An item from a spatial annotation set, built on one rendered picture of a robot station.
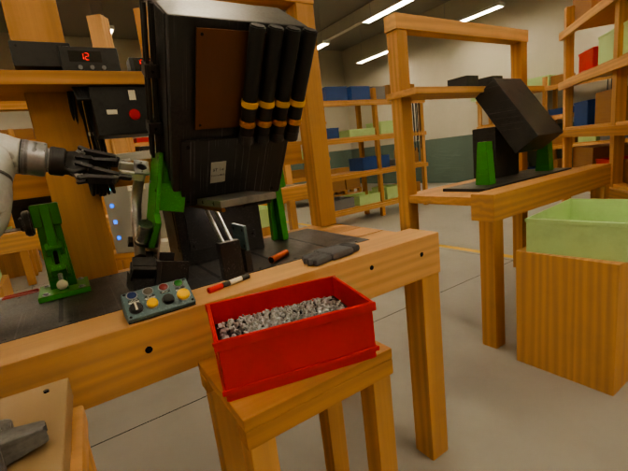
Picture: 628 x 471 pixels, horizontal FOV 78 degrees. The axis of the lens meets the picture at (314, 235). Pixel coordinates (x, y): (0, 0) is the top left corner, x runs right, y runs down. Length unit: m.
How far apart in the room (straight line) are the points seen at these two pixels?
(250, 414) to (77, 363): 0.40
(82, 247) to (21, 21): 0.70
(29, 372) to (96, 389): 0.13
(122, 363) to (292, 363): 0.39
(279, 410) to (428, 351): 0.88
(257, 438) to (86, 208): 1.02
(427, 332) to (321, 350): 0.78
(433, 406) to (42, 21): 1.85
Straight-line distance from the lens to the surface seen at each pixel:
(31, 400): 0.81
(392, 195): 7.30
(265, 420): 0.74
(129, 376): 0.99
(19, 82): 1.41
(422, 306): 1.45
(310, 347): 0.76
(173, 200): 1.17
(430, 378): 1.59
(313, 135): 1.80
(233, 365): 0.74
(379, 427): 0.94
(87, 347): 0.95
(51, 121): 1.51
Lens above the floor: 1.22
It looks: 12 degrees down
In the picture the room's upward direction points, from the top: 7 degrees counter-clockwise
